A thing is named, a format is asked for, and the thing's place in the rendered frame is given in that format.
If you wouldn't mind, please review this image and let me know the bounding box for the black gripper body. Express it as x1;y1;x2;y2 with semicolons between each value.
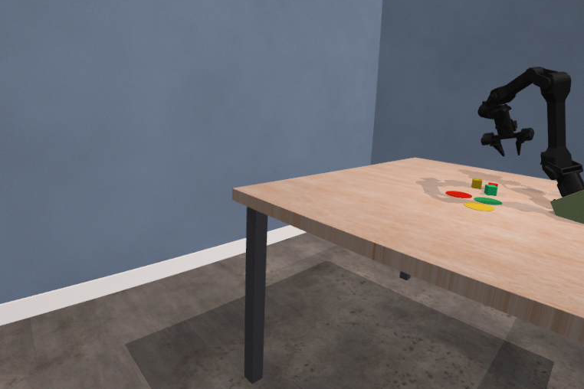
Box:
481;119;534;145

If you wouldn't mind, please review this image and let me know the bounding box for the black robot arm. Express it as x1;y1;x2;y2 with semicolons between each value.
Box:
478;67;584;197

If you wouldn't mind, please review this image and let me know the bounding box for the green circle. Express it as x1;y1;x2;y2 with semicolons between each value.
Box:
474;197;503;205

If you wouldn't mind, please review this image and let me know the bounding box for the red circle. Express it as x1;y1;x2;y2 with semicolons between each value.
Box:
445;191;472;198

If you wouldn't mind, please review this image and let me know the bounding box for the yellow circle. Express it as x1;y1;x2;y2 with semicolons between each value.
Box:
464;202;494;211

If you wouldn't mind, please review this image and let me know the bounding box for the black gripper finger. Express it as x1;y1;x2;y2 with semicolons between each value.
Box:
490;139;504;156
516;140;525;155

